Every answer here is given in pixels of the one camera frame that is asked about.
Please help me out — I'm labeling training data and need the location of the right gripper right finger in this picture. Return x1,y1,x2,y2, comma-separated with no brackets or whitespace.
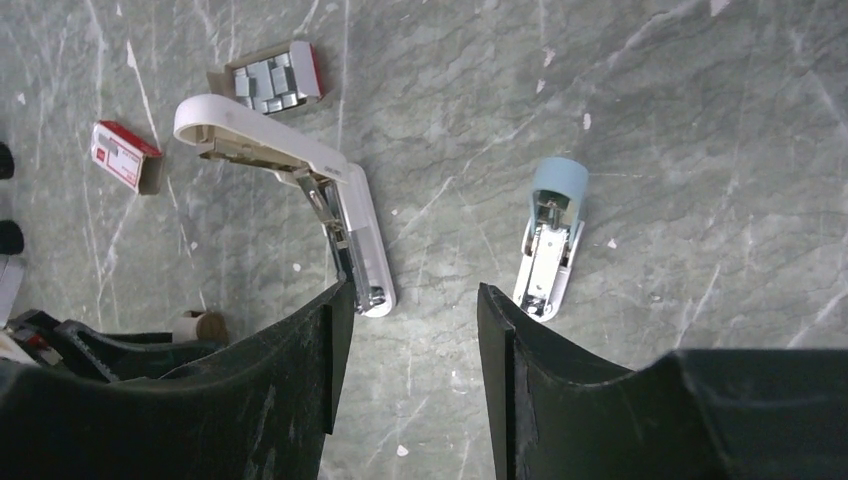
476,284,847,479

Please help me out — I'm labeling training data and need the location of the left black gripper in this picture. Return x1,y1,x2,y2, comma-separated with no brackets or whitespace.
0,142,227,384

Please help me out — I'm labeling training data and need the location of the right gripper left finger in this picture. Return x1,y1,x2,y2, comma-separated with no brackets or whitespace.
1,282,355,479

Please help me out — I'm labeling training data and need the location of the red staple box sleeve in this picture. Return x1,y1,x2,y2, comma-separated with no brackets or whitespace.
89,120,164,196

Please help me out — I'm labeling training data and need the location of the long white stapler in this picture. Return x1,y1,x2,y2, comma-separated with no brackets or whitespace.
173,94,397,318

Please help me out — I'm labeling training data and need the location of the small blue stapler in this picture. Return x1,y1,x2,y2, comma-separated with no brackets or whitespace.
512,157,589,323

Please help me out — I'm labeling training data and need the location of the staple tray with staples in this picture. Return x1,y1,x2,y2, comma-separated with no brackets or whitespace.
206,40,325,115

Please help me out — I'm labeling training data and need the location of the small beige stapler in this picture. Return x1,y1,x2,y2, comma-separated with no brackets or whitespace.
172,310,230,345

